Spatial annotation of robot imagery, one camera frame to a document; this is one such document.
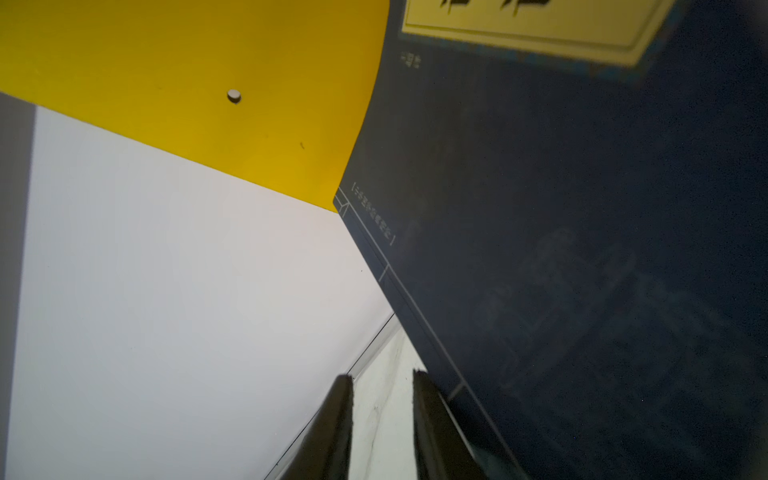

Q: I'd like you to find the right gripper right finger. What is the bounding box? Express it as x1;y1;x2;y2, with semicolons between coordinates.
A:
413;370;486;480

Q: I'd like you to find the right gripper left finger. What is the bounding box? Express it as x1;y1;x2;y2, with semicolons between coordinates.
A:
282;375;354;480

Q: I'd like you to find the blue file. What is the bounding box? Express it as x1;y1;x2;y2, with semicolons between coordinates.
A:
334;1;767;479

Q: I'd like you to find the yellow pink blue bookshelf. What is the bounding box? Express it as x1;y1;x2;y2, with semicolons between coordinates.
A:
1;1;389;209

